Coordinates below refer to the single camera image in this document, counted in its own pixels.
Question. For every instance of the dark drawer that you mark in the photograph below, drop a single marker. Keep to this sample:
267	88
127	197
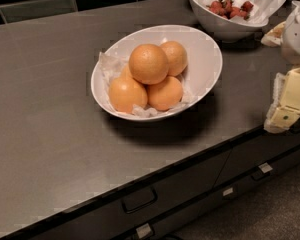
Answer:
257	206
132	209
249	152

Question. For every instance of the white bowl with strawberries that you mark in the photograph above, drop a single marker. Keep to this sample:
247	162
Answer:
228	30

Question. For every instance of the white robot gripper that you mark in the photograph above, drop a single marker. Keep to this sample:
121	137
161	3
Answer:
297	34

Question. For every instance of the white paper in orange bowl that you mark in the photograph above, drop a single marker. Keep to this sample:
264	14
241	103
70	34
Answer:
109	67

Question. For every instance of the dark lower drawer front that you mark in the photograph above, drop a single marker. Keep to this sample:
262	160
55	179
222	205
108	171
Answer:
257	206

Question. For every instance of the dark right drawer front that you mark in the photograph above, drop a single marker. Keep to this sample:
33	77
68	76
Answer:
249	152

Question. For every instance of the orange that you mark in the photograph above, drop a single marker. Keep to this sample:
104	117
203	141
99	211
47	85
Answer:
148	64
166	94
125	93
177	57

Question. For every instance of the white bowl with oranges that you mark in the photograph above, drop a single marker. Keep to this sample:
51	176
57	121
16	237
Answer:
204	56

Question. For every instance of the red strawberries pile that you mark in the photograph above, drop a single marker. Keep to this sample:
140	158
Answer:
227	9

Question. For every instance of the dark left drawer front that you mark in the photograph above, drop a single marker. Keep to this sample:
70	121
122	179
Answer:
132	209

